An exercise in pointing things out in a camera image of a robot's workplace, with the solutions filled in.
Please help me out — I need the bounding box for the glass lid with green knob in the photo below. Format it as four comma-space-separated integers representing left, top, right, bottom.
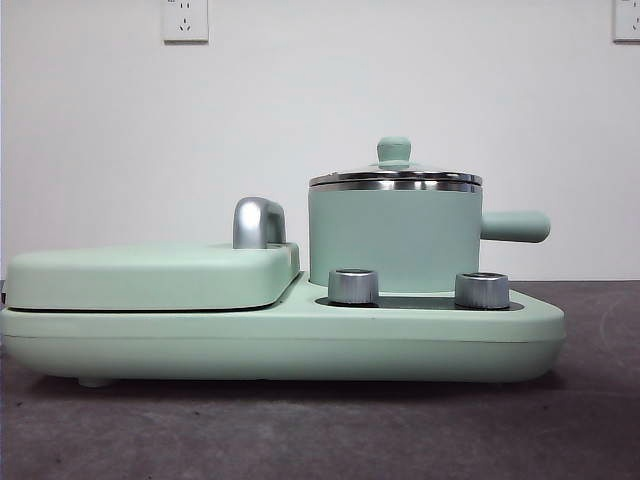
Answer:
308, 136, 485, 185

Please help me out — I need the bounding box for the silver control knob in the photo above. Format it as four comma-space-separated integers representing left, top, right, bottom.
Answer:
454, 272, 510, 309
327, 268, 380, 305

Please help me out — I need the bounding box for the mint green breakfast machine base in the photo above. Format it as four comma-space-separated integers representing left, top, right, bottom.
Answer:
0, 272, 567, 389

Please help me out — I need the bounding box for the black control panel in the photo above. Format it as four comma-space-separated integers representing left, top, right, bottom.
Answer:
315, 294, 525, 310

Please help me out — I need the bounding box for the mint green grill cover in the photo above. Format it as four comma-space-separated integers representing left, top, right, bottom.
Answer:
3, 240, 301, 312

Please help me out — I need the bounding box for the silver grill cover handle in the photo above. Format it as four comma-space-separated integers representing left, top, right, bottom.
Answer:
232, 197, 287, 250

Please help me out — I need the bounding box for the mint green pot with handle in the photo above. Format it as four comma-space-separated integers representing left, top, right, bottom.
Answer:
307, 179, 552, 296

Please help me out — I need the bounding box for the white wall socket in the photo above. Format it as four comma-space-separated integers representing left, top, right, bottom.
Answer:
612, 0, 640, 43
161, 0, 209, 44

